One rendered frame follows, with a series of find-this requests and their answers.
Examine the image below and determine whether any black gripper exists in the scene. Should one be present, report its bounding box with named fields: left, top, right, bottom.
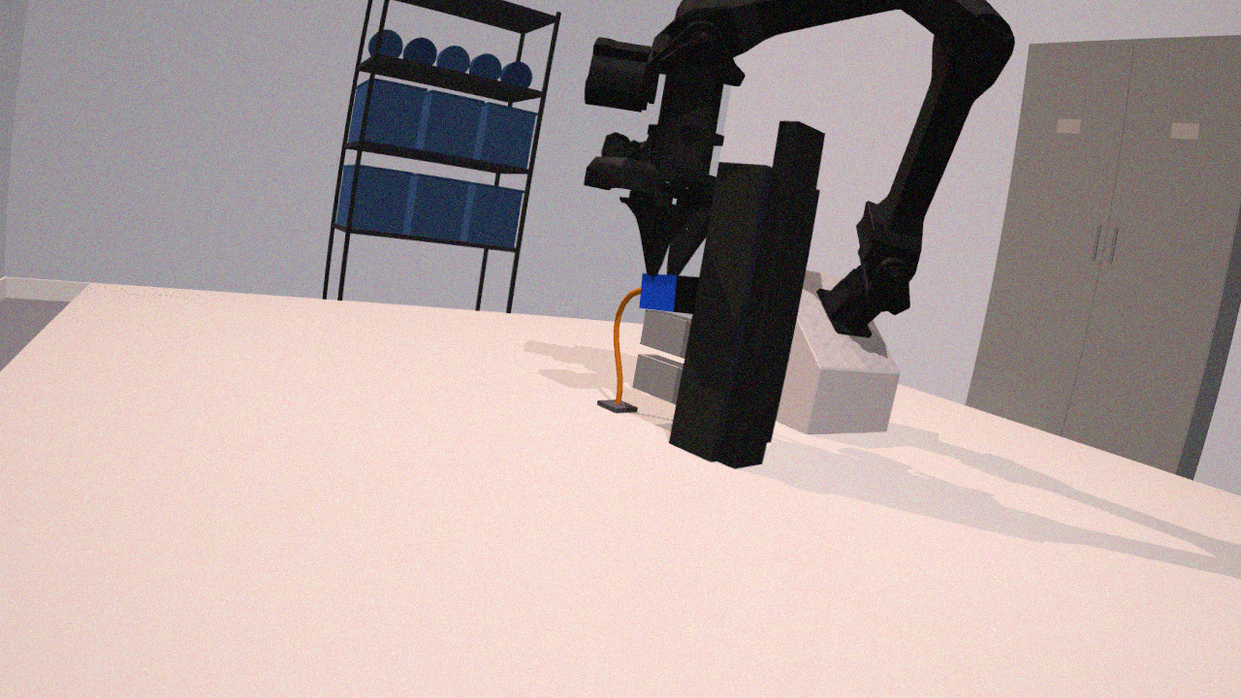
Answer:
left=585, top=112, right=724, bottom=276

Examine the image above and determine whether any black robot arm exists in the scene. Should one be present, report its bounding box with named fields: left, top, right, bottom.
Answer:
left=585, top=0, right=1015, bottom=338

